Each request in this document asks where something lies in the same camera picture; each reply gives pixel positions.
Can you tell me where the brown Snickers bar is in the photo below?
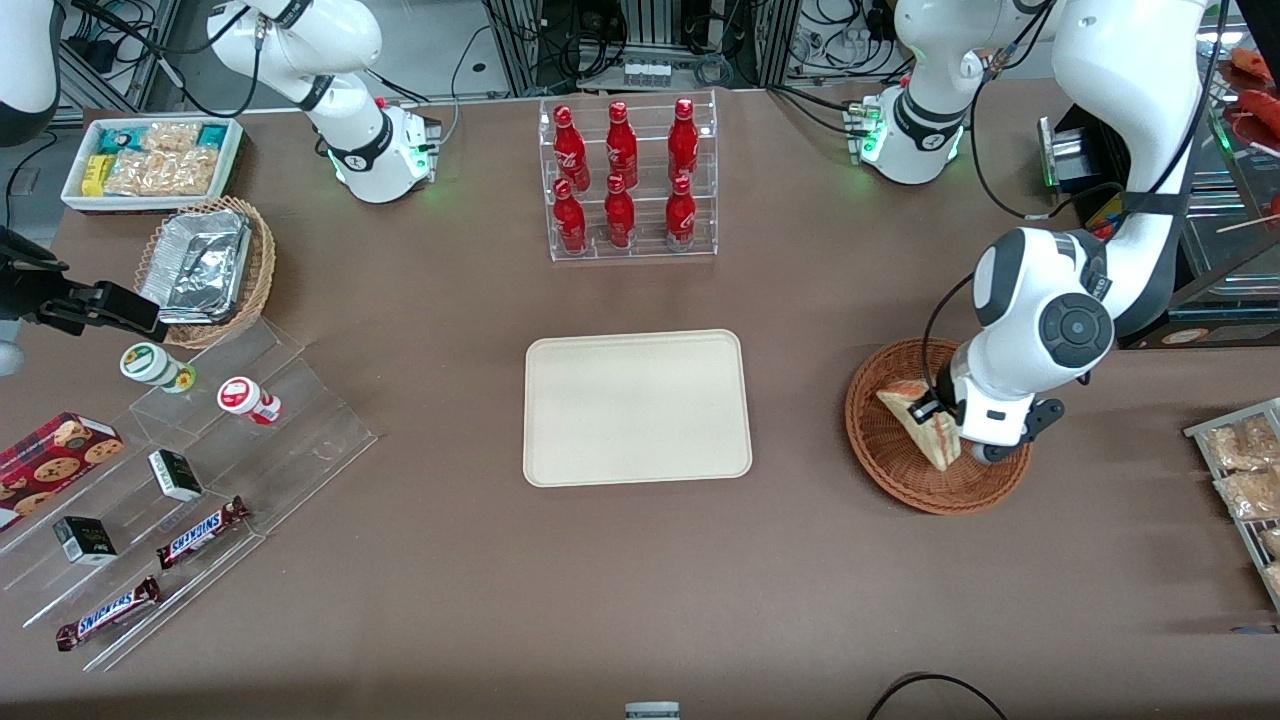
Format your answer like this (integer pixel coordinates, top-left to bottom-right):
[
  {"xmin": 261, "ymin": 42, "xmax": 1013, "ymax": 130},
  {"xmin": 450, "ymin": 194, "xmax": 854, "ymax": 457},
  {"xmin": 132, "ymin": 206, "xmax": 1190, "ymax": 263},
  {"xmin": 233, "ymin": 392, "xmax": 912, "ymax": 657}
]
[
  {"xmin": 155, "ymin": 496, "xmax": 251, "ymax": 572},
  {"xmin": 55, "ymin": 576, "xmax": 163, "ymax": 653}
]

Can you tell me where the red lidded yogurt cup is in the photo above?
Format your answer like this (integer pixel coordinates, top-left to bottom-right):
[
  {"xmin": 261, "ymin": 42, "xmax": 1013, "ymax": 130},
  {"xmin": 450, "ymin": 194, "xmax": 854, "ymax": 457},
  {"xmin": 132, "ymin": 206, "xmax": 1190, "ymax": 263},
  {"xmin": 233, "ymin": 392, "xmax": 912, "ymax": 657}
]
[{"xmin": 217, "ymin": 376, "xmax": 283, "ymax": 426}]

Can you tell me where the cream plastic serving tray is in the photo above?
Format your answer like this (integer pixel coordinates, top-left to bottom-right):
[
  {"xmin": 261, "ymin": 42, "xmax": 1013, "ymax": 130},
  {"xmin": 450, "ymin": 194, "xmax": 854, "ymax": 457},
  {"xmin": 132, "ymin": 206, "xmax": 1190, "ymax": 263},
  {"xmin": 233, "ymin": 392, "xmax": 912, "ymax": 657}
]
[{"xmin": 523, "ymin": 329, "xmax": 753, "ymax": 489}]

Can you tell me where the round brown wicker basket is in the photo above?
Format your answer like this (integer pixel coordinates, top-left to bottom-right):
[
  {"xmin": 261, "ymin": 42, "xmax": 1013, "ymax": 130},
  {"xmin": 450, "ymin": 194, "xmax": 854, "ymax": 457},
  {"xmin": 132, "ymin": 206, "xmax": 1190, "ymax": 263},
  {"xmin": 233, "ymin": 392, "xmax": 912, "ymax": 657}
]
[{"xmin": 845, "ymin": 338, "xmax": 1033, "ymax": 516}]

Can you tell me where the clear bag of crackers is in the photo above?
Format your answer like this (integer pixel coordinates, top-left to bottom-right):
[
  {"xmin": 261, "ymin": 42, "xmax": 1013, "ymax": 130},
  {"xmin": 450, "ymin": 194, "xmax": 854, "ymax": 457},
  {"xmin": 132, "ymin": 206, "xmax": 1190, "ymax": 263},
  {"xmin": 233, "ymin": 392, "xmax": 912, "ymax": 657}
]
[{"xmin": 104, "ymin": 122, "xmax": 218, "ymax": 197}]

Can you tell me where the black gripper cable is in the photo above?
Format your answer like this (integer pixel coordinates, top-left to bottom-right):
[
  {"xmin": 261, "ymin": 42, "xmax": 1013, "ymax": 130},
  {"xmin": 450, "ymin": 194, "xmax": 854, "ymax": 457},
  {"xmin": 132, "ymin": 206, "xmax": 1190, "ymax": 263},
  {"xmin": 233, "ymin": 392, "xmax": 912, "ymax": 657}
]
[{"xmin": 920, "ymin": 272, "xmax": 1004, "ymax": 403}]

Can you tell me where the black cable loop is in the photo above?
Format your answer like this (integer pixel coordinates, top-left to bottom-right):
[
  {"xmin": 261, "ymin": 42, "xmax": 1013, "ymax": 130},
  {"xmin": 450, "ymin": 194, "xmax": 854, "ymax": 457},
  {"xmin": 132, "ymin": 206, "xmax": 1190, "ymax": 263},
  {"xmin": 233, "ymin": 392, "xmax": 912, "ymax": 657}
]
[{"xmin": 865, "ymin": 672, "xmax": 1011, "ymax": 720}]

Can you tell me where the clear acrylic stepped display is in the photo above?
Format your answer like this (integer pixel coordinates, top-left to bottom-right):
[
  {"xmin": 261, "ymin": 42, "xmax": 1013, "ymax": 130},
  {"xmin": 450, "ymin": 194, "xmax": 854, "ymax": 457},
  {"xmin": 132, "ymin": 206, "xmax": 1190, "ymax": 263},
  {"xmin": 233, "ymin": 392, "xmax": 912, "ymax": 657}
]
[{"xmin": 0, "ymin": 320, "xmax": 379, "ymax": 673}]

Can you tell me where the red sausage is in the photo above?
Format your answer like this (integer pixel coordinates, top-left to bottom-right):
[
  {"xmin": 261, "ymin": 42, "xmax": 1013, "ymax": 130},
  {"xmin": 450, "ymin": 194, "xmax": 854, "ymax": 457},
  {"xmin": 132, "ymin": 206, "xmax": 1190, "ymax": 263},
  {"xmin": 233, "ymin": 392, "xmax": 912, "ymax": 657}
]
[
  {"xmin": 1238, "ymin": 89, "xmax": 1280, "ymax": 143},
  {"xmin": 1230, "ymin": 47, "xmax": 1280, "ymax": 85}
]

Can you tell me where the red cola bottle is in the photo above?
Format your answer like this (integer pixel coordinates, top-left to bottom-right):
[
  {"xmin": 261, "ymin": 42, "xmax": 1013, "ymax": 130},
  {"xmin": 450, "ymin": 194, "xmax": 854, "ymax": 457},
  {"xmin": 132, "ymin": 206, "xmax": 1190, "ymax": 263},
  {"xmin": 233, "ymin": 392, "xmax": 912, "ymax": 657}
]
[
  {"xmin": 604, "ymin": 174, "xmax": 636, "ymax": 250},
  {"xmin": 553, "ymin": 105, "xmax": 591, "ymax": 191},
  {"xmin": 606, "ymin": 101, "xmax": 639, "ymax": 189},
  {"xmin": 665, "ymin": 175, "xmax": 698, "ymax": 252},
  {"xmin": 553, "ymin": 178, "xmax": 588, "ymax": 255},
  {"xmin": 668, "ymin": 97, "xmax": 700, "ymax": 184}
]

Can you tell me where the green lidded yogurt cup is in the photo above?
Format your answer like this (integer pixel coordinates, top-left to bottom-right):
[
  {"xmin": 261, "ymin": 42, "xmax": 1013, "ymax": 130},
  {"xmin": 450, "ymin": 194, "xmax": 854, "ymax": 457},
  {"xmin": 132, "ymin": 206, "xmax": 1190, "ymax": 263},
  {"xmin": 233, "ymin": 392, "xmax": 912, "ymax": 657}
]
[{"xmin": 120, "ymin": 342, "xmax": 197, "ymax": 394}]

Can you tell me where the triangle sandwich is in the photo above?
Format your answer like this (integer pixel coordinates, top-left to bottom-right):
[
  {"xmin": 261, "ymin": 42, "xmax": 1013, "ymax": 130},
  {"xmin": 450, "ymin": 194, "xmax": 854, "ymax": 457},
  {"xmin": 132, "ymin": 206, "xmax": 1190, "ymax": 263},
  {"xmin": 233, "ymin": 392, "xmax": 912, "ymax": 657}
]
[{"xmin": 877, "ymin": 378, "xmax": 963, "ymax": 472}]

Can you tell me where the oval wicker basket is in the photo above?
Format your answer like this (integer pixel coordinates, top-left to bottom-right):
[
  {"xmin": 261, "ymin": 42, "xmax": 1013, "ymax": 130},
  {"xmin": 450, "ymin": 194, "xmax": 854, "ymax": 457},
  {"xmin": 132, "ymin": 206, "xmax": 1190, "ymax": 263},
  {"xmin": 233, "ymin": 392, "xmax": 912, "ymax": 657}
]
[{"xmin": 134, "ymin": 196, "xmax": 277, "ymax": 350}]

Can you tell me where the white snack bin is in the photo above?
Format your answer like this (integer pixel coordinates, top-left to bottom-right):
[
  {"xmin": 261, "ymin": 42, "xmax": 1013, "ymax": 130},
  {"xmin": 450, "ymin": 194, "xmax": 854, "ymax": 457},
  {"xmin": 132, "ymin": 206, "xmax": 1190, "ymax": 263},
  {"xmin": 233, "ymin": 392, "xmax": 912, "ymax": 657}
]
[{"xmin": 61, "ymin": 116, "xmax": 245, "ymax": 217}]

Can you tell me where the grey snack display tray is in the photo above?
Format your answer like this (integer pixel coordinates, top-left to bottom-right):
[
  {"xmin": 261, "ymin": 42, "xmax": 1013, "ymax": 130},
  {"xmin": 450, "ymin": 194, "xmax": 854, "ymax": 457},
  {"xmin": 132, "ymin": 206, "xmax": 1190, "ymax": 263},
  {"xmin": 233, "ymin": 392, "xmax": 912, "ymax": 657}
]
[{"xmin": 1184, "ymin": 398, "xmax": 1280, "ymax": 613}]

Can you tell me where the red cookie box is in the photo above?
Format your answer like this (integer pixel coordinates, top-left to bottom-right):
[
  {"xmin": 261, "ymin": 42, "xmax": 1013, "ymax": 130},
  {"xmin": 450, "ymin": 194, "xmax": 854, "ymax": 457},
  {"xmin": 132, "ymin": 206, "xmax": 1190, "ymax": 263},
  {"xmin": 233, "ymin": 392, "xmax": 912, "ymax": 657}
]
[{"xmin": 0, "ymin": 412, "xmax": 126, "ymax": 532}]

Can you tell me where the clear acrylic bottle rack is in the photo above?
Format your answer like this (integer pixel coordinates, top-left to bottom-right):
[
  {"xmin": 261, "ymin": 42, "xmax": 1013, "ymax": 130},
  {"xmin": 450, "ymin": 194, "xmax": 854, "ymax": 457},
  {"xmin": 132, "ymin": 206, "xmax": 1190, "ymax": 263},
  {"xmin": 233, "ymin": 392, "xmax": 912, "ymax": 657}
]
[{"xmin": 538, "ymin": 90, "xmax": 719, "ymax": 263}]

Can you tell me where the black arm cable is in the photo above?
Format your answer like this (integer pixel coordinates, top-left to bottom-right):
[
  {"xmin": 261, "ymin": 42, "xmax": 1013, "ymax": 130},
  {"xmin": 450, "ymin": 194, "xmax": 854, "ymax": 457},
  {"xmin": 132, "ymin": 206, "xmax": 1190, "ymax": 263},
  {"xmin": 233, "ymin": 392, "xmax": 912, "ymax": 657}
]
[{"xmin": 968, "ymin": 0, "xmax": 1233, "ymax": 223}]

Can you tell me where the small black box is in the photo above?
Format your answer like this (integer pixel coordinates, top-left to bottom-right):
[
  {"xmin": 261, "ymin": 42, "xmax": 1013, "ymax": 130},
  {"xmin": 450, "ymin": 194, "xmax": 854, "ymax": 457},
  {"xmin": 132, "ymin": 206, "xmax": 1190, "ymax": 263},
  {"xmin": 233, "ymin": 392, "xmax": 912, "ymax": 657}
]
[
  {"xmin": 52, "ymin": 516, "xmax": 119, "ymax": 567},
  {"xmin": 148, "ymin": 449, "xmax": 205, "ymax": 503}
]

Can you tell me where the silver foil container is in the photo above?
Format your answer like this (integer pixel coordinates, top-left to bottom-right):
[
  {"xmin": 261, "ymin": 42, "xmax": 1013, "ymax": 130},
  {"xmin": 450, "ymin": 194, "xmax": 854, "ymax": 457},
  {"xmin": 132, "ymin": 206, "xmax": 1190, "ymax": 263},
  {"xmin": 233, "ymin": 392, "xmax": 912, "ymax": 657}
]
[{"xmin": 139, "ymin": 209, "xmax": 252, "ymax": 327}]

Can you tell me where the aluminium frame rack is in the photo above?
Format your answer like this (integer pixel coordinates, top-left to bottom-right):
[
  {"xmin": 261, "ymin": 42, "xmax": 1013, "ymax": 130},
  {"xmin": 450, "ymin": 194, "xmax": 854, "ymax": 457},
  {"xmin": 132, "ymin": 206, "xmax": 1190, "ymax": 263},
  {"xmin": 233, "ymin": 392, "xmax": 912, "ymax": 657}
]
[{"xmin": 483, "ymin": 0, "xmax": 796, "ymax": 97}]

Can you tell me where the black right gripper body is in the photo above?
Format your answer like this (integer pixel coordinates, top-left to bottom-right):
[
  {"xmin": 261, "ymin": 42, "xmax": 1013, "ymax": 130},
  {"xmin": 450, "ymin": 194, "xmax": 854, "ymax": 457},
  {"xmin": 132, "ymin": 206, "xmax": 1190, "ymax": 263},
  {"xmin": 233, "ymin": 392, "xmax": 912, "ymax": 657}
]
[{"xmin": 0, "ymin": 228, "xmax": 101, "ymax": 333}]

